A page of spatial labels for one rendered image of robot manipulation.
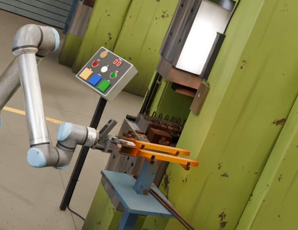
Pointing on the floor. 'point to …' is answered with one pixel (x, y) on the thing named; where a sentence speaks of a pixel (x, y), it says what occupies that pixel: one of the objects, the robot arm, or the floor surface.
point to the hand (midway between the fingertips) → (130, 142)
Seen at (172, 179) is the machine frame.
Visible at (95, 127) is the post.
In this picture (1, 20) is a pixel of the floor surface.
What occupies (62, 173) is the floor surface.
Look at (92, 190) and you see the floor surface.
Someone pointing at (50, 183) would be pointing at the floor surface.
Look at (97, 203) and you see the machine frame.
